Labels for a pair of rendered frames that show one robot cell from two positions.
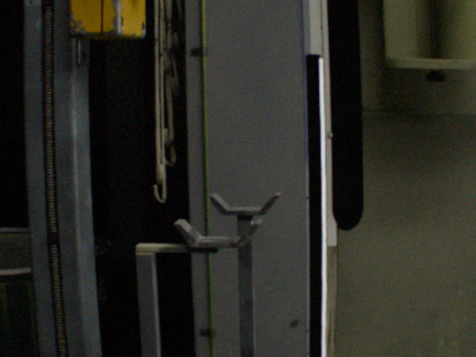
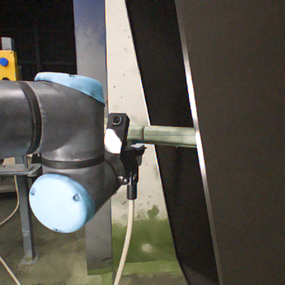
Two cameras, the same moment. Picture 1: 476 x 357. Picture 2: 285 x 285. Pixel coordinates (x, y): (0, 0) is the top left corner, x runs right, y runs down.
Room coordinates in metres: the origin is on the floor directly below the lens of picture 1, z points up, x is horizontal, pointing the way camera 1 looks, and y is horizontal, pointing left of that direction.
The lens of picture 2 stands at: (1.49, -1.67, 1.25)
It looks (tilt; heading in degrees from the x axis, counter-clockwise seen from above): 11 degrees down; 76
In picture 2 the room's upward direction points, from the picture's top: straight up
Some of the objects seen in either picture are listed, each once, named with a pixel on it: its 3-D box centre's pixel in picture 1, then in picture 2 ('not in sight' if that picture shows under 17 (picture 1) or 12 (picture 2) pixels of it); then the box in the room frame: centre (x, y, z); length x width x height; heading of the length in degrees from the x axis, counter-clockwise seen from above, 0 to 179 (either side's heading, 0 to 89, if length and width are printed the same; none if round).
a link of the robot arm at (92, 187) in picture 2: not in sight; (77, 189); (1.47, -1.30, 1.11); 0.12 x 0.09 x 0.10; 62
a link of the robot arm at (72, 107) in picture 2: not in sight; (66, 119); (1.47, -1.31, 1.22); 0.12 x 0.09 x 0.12; 36
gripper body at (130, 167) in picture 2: not in sight; (116, 166); (1.55, -1.15, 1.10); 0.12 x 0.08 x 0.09; 62
